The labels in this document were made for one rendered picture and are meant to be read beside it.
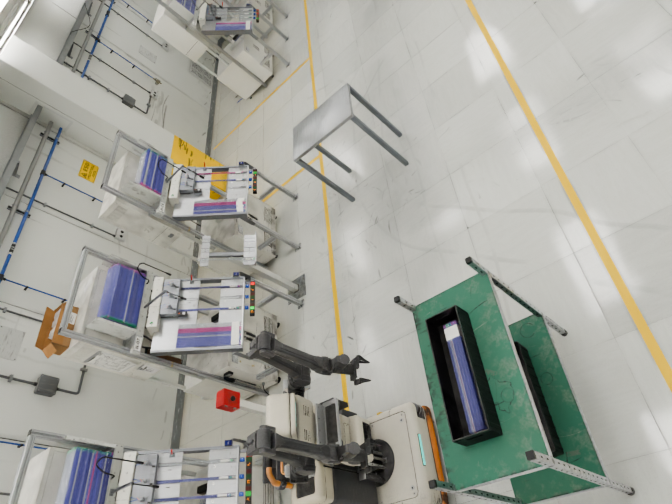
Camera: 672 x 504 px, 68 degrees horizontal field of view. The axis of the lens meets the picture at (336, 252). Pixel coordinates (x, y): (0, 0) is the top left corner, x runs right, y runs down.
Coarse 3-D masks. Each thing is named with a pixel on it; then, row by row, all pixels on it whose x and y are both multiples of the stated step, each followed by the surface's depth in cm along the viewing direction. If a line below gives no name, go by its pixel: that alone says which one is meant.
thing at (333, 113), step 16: (336, 96) 441; (320, 112) 449; (336, 112) 429; (352, 112) 415; (304, 128) 458; (320, 128) 437; (336, 128) 421; (368, 128) 425; (304, 144) 445; (384, 144) 439; (336, 160) 504; (400, 160) 455; (320, 176) 464
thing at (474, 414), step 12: (456, 324) 232; (456, 336) 229; (456, 348) 226; (456, 360) 224; (468, 360) 222; (456, 372) 221; (468, 372) 217; (468, 384) 215; (468, 396) 213; (468, 408) 210; (480, 408) 208; (468, 420) 208; (480, 420) 204
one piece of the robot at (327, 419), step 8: (328, 400) 262; (336, 400) 258; (320, 408) 260; (328, 408) 260; (336, 408) 256; (344, 408) 272; (320, 416) 257; (328, 416) 258; (336, 416) 253; (320, 424) 254; (328, 424) 255; (336, 424) 252; (320, 432) 251; (328, 432) 253; (336, 432) 249; (320, 440) 248; (328, 440) 251; (336, 440) 247
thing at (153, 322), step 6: (156, 282) 421; (162, 282) 421; (156, 288) 417; (162, 288) 418; (156, 294) 414; (156, 300) 410; (150, 306) 406; (156, 306) 407; (150, 312) 403; (156, 312) 403; (150, 318) 399; (156, 318) 400; (150, 324) 396; (156, 324) 396; (150, 330) 398; (156, 330) 399
